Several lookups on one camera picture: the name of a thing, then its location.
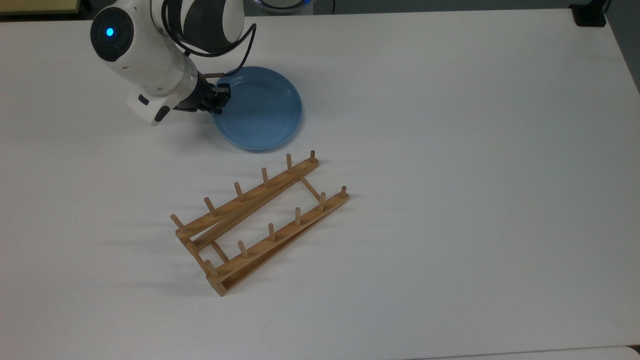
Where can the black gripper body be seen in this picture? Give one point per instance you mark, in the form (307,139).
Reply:
(197,96)

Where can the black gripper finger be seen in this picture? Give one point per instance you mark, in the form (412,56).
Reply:
(216,106)
(223,91)

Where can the blue round plate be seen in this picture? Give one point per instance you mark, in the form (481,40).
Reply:
(262,110)

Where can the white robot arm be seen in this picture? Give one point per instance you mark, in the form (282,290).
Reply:
(150,55)

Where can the wooden plate rack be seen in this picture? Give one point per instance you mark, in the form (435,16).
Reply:
(265,210)

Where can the wooden board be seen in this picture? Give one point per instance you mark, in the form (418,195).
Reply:
(37,5)

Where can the black table clamp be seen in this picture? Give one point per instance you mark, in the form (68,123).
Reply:
(590,15)

